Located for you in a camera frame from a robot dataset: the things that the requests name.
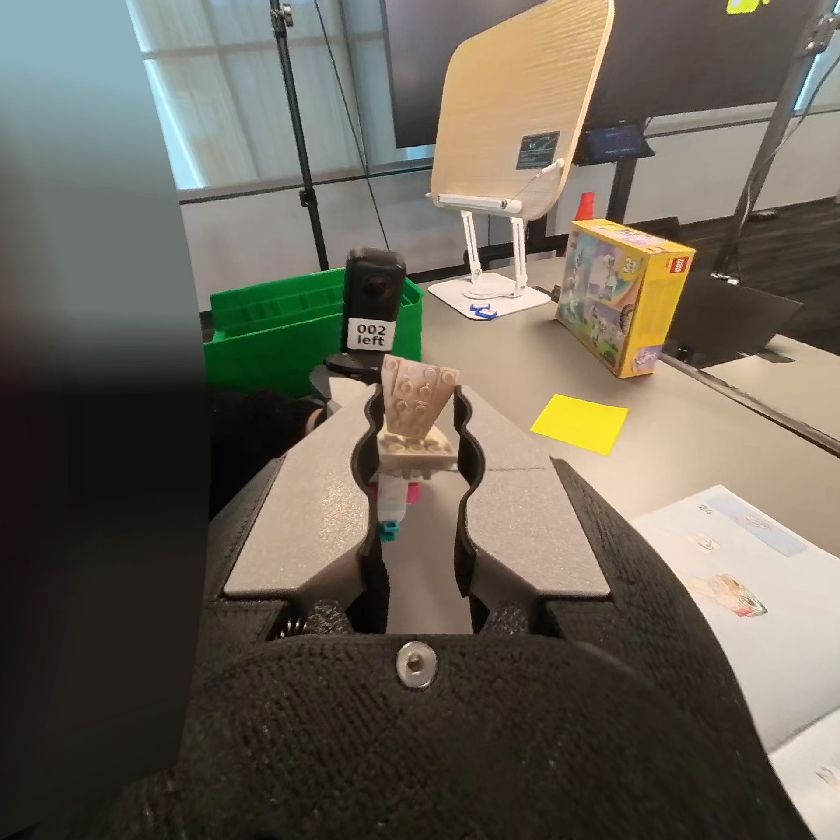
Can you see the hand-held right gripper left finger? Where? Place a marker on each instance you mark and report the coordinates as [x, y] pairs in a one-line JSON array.
[[308, 512]]

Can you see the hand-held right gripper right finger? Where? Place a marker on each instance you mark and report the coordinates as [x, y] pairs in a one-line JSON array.
[[531, 525]]

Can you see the white lego animal model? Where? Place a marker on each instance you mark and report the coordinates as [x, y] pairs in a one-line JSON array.
[[417, 400]]

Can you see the open lego instruction booklet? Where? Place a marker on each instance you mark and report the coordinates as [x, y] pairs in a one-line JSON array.
[[741, 577]]

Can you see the yellow lego box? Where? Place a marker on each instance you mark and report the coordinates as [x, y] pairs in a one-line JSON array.
[[617, 302]]

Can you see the yellow sticky note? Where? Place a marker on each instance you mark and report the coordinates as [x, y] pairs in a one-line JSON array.
[[581, 423]]

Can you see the green plastic bin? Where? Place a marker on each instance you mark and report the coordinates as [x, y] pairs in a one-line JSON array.
[[275, 348]]

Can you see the black tripod stand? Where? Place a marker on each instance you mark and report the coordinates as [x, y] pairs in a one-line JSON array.
[[298, 131]]

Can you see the orange cone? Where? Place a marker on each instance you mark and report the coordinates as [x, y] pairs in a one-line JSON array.
[[584, 208]]

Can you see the frosted window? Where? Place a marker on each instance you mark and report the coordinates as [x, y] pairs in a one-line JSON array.
[[262, 92]]

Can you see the wooden book stand white base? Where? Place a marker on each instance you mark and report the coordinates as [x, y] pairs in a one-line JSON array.
[[518, 98]]

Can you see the black laptop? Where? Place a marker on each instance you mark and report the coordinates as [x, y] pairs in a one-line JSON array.
[[728, 321]]

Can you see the small black touch panel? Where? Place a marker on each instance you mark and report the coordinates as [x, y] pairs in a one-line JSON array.
[[617, 143]]

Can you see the grey light stand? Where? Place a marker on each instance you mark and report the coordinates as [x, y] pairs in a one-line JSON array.
[[781, 118]]

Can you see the large black wall screen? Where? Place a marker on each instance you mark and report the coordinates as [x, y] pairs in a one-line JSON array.
[[689, 59]]

